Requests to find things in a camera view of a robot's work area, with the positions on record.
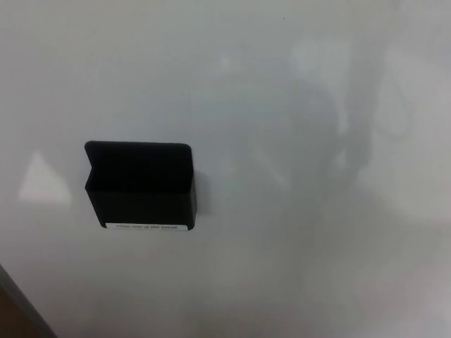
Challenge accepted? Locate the black magnetic marker holder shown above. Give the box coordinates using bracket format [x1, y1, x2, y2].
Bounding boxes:
[84, 140, 197, 233]

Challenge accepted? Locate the white whiteboard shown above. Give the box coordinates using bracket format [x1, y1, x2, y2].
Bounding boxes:
[0, 0, 451, 338]

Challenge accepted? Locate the grey whiteboard frame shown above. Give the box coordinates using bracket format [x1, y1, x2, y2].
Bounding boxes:
[0, 262, 59, 338]

